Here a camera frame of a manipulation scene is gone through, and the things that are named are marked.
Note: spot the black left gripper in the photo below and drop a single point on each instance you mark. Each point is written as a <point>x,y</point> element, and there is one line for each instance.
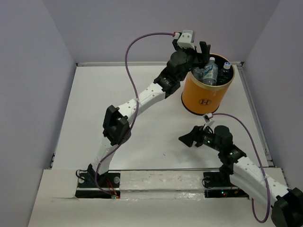
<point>198,57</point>

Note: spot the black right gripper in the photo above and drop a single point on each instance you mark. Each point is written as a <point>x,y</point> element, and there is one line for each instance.
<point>195,135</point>

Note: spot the clear bottle blue white label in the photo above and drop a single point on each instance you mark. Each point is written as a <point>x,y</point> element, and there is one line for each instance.
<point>210,72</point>

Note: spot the small clear bottle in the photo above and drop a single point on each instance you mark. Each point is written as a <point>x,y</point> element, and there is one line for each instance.
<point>198,73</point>

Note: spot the clear bottle black label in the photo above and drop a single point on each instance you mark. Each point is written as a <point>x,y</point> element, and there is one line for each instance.
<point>224,74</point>

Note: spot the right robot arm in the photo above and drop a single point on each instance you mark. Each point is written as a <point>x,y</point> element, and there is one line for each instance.
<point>286,204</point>

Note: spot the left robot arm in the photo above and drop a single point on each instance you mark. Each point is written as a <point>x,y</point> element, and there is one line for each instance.
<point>119,121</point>

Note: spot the orange cylindrical bin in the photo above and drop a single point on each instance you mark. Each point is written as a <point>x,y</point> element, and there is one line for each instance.
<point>199,98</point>

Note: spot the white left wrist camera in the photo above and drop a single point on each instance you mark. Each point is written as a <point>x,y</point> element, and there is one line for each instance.
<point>186,39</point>

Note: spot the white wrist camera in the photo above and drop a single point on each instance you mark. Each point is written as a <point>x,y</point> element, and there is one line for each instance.
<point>186,39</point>
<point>208,118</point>

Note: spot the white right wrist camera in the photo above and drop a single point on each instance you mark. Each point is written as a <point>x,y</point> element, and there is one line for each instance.
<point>208,118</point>

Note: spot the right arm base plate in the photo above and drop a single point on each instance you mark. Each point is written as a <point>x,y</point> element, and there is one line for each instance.
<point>218,185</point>

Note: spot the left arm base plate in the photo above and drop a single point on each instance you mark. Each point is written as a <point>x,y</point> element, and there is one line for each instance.
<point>107,187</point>

